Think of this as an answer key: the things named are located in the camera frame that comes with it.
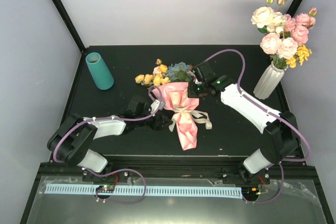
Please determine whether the pink wrapping paper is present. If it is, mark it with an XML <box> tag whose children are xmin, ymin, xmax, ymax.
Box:
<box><xmin>153</xmin><ymin>82</ymin><xmax>206</xmax><ymax>151</ymax></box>

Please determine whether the yellow and blue flower bunch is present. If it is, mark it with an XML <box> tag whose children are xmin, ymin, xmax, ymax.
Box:
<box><xmin>134</xmin><ymin>58</ymin><xmax>196</xmax><ymax>87</ymax></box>

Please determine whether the cream printed ribbon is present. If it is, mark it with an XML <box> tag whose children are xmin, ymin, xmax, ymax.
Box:
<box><xmin>169</xmin><ymin>106</ymin><xmax>213</xmax><ymax>132</ymax></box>

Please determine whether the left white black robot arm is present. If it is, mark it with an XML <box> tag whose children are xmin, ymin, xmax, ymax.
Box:
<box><xmin>47</xmin><ymin>95</ymin><xmax>173</xmax><ymax>182</ymax></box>

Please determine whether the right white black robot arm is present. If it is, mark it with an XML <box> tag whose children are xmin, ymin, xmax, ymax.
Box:
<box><xmin>187</xmin><ymin>76</ymin><xmax>301</xmax><ymax>184</ymax></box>

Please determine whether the white ribbed vase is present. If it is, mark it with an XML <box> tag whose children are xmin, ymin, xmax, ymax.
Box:
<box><xmin>253</xmin><ymin>63</ymin><xmax>288</xmax><ymax>100</ymax></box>

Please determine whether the teal conical vase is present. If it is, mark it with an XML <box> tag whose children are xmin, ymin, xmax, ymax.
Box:
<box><xmin>86</xmin><ymin>52</ymin><xmax>114</xmax><ymax>90</ymax></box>

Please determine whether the left small circuit board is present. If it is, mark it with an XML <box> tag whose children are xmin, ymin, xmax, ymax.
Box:
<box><xmin>96</xmin><ymin>185</ymin><xmax>115</xmax><ymax>193</ymax></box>

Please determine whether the small circuit board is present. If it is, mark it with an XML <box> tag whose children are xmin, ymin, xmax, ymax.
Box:
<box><xmin>96</xmin><ymin>185</ymin><xmax>115</xmax><ymax>193</ymax></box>
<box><xmin>241</xmin><ymin>187</ymin><xmax>269</xmax><ymax>196</ymax></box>

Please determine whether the pink and white rose bouquet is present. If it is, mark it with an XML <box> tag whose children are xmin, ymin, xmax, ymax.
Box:
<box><xmin>251</xmin><ymin>0</ymin><xmax>317</xmax><ymax>70</ymax></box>

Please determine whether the right small circuit board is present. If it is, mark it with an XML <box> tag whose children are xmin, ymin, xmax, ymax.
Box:
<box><xmin>241</xmin><ymin>187</ymin><xmax>269</xmax><ymax>196</ymax></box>

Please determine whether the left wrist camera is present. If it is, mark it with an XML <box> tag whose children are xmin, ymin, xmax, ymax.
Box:
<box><xmin>150</xmin><ymin>99</ymin><xmax>165</xmax><ymax>113</ymax></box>

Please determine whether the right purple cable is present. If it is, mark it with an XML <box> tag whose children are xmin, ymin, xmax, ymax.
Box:
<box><xmin>194</xmin><ymin>48</ymin><xmax>312</xmax><ymax>205</ymax></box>

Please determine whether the black aluminium rail base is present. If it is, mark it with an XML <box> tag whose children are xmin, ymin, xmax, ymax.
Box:
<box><xmin>84</xmin><ymin>156</ymin><xmax>269</xmax><ymax>185</ymax></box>

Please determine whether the light blue slotted cable duct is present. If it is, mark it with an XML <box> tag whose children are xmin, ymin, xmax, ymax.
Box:
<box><xmin>44</xmin><ymin>184</ymin><xmax>243</xmax><ymax>199</ymax></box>

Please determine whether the left black frame post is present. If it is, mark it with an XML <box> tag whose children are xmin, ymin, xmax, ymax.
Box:
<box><xmin>51</xmin><ymin>0</ymin><xmax>86</xmax><ymax>53</ymax></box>

